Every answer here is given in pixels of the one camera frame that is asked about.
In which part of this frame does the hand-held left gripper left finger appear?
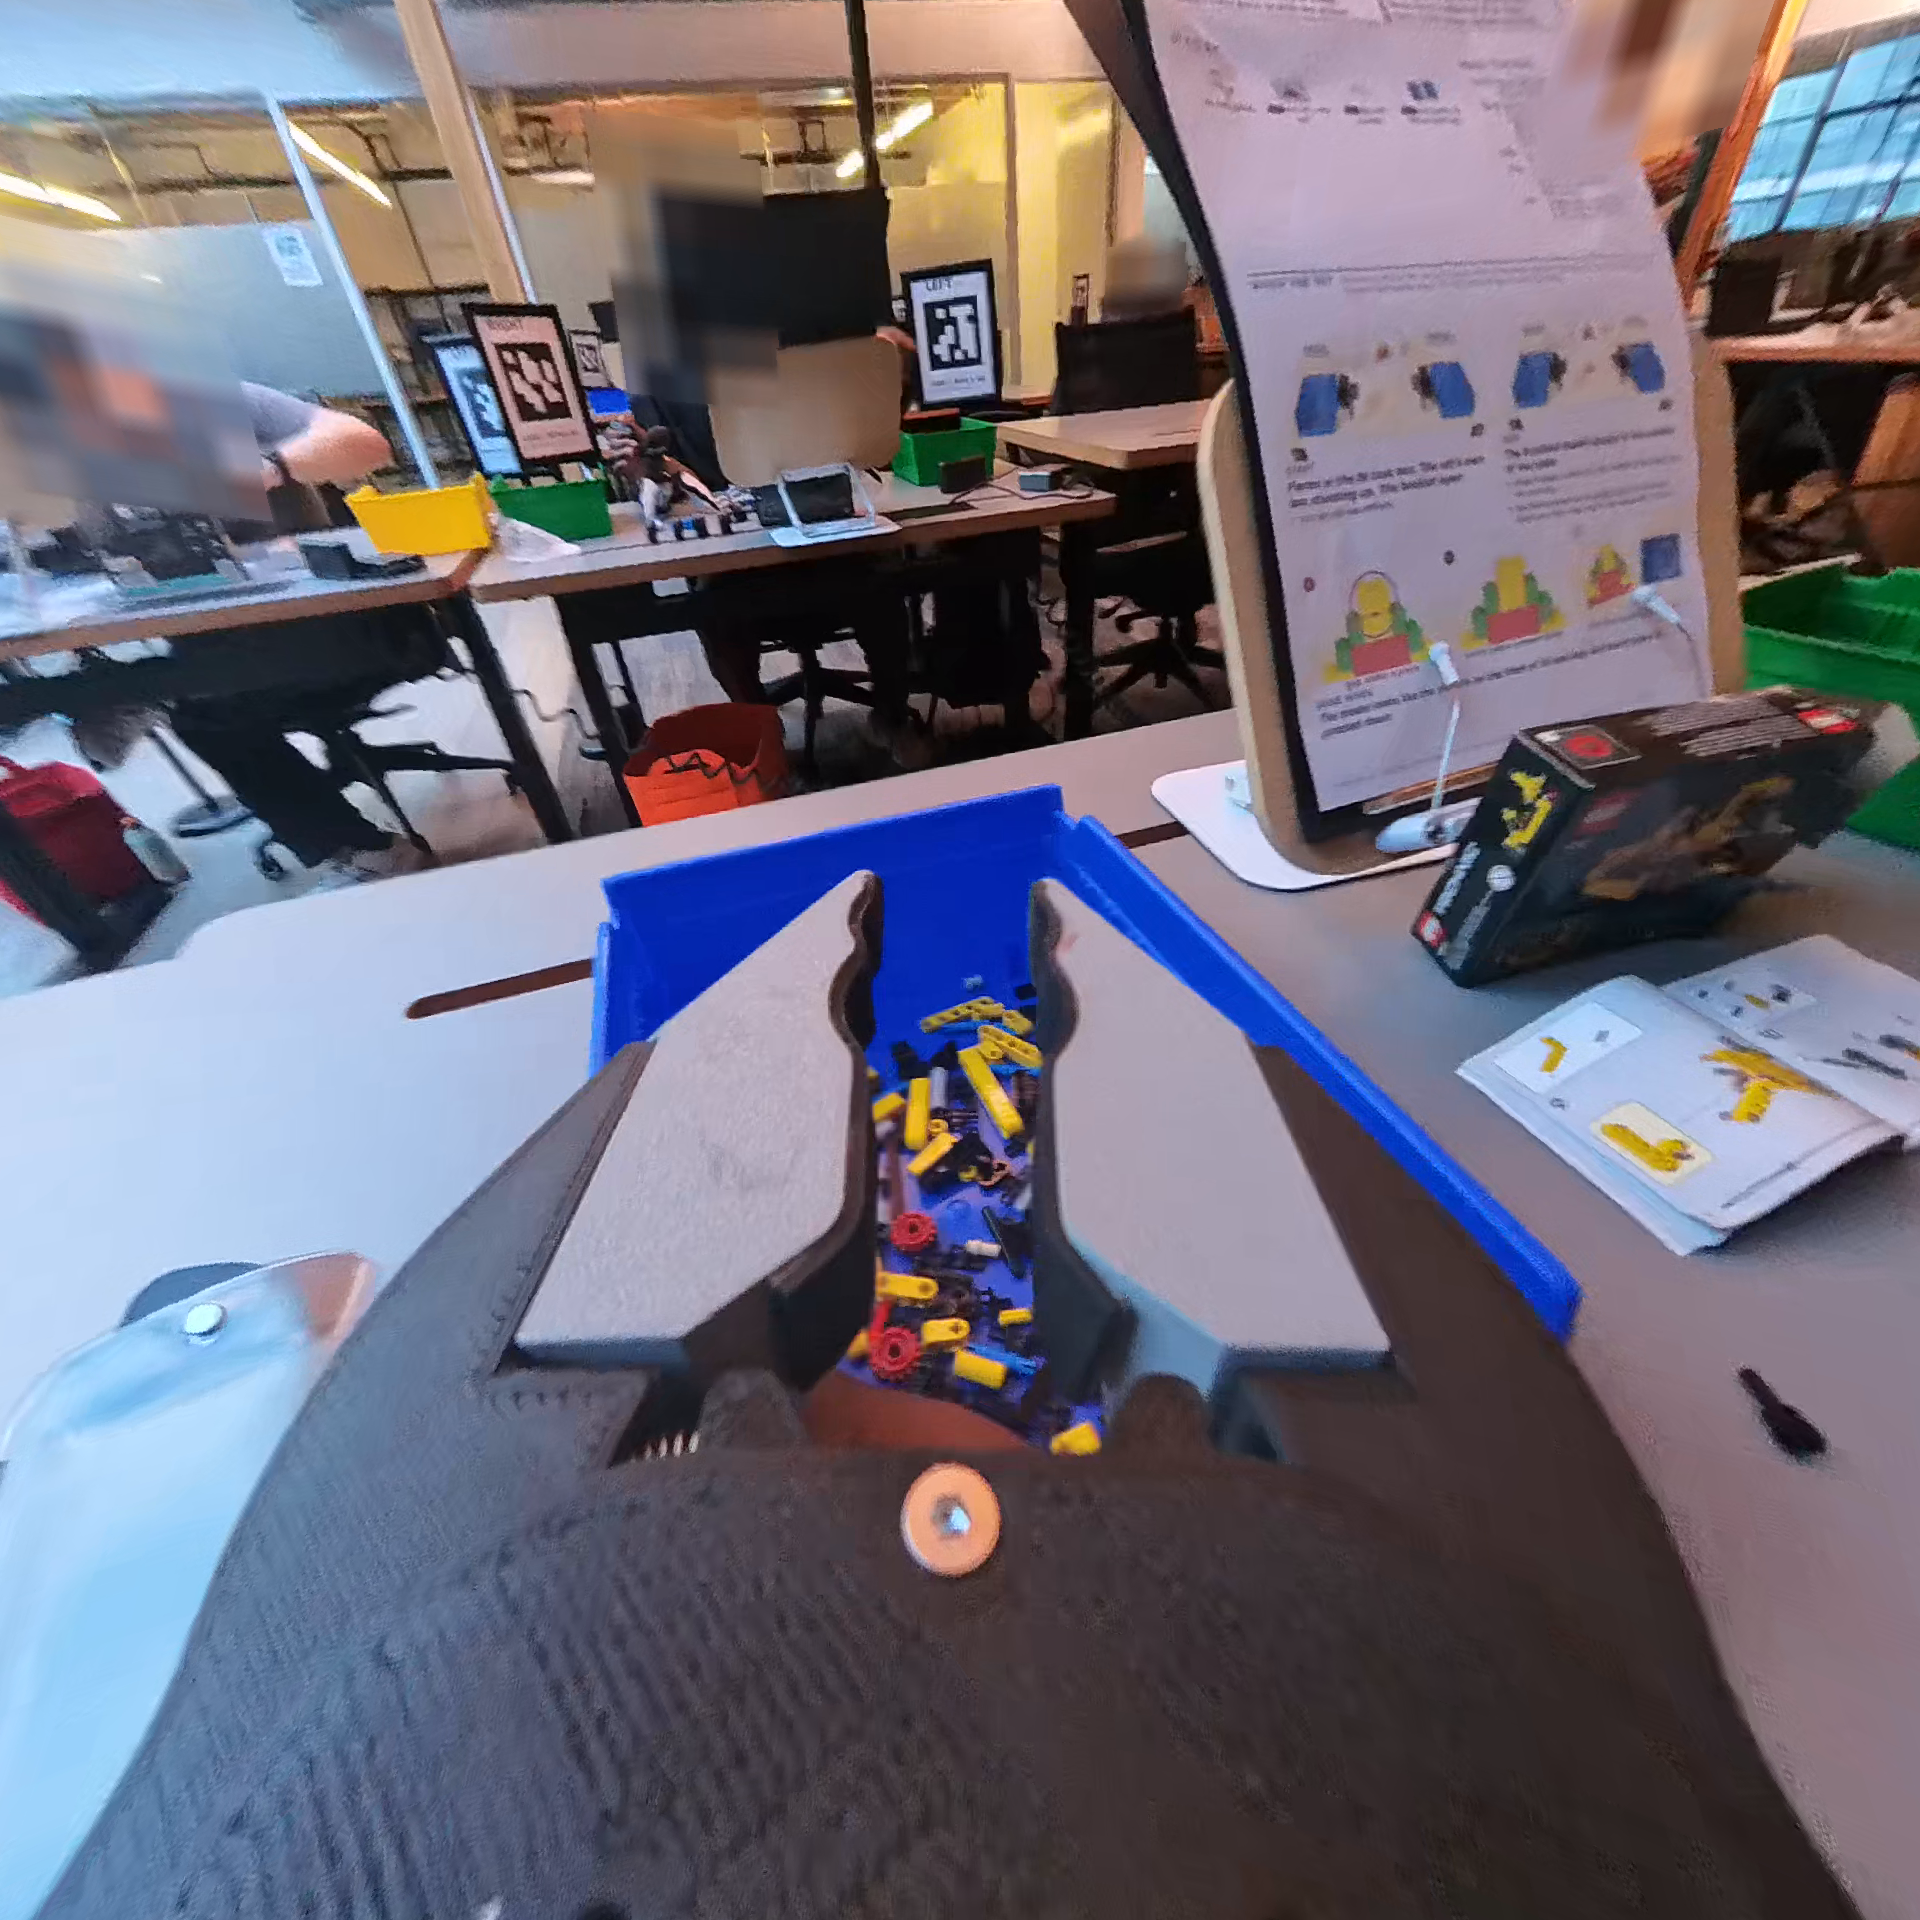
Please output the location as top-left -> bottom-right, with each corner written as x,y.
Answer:
509,872 -> 887,1398

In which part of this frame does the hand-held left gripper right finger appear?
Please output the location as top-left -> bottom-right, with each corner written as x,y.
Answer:
1024,878 -> 1396,1412

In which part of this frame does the pile of lego pieces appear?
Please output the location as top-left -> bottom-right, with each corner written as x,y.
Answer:
838,991 -> 1112,1462

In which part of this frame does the blue plastic bin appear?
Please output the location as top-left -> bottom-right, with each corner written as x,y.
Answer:
589,785 -> 1582,1462

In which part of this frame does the lego instruction booklet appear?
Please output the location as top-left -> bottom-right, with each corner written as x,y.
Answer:
1459,936 -> 1920,1257

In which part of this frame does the black lego set box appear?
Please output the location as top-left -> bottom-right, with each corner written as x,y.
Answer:
1411,688 -> 1883,991

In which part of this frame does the black lego pin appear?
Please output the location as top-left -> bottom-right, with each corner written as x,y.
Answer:
1737,1364 -> 1828,1462

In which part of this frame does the metal stand base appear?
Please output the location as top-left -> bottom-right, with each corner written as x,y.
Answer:
1151,756 -> 1478,890

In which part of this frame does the orange bag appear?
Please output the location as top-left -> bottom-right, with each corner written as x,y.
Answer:
621,702 -> 792,828

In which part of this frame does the wooden board stand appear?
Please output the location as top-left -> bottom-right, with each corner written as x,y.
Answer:
1199,322 -> 1749,858

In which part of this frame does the white tethered pin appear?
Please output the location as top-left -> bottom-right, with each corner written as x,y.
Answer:
1416,643 -> 1469,848
1631,586 -> 1717,705

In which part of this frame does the long work table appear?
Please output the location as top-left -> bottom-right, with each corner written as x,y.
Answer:
0,545 -> 579,848
468,468 -> 1119,760

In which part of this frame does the clear plastic box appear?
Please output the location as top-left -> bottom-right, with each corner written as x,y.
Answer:
777,463 -> 888,537

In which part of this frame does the small green bin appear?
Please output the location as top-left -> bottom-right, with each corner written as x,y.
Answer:
491,472 -> 615,542
894,417 -> 998,487

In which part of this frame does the yellow plastic bin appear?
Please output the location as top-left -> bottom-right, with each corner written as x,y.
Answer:
345,479 -> 495,558

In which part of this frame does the red bag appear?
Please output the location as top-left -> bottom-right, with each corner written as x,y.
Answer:
0,756 -> 174,969

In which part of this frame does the clear plastic pouch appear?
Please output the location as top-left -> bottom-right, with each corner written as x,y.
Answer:
0,1252 -> 377,1907

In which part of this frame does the wooden table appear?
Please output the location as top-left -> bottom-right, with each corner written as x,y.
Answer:
996,399 -> 1221,472

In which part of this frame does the black framed tag sign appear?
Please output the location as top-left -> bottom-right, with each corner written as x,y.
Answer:
462,299 -> 599,472
901,259 -> 1000,410
423,334 -> 518,480

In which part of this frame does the black office chair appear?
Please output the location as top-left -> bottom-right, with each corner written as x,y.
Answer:
1049,311 -> 1235,712

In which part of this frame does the printed instruction sheet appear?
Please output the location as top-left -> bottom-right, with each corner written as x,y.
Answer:
1148,0 -> 1719,819

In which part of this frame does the green plastic bin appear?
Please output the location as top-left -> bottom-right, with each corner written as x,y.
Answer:
1739,568 -> 1920,848

